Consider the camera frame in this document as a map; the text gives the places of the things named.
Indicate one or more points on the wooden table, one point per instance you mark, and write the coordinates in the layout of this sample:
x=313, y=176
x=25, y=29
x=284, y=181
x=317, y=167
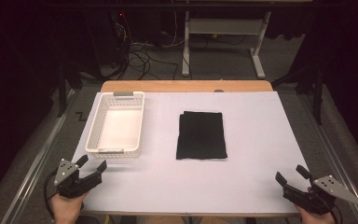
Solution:
x=186, y=86

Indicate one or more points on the black stand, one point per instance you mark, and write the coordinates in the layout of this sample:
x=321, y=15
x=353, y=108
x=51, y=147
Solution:
x=317, y=93
x=62, y=90

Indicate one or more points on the white desk frame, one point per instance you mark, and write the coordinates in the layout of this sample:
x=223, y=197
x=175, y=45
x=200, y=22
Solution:
x=223, y=26

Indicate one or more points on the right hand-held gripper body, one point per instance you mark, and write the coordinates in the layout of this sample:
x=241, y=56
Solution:
x=320, y=194

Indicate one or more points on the metal floor rail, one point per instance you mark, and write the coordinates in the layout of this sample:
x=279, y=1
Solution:
x=335, y=158
x=34, y=168

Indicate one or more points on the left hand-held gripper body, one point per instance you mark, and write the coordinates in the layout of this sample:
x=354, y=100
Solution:
x=74, y=185

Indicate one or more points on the black cloth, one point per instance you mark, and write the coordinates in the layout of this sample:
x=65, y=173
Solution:
x=201, y=135

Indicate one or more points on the person's left hand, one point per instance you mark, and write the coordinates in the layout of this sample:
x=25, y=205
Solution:
x=65, y=210

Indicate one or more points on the person's right hand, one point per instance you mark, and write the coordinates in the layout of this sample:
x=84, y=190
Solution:
x=315, y=218

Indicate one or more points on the white plastic basket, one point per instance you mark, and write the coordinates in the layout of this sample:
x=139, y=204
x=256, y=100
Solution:
x=118, y=130

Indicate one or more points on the white board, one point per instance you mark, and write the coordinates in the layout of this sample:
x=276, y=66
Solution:
x=254, y=140

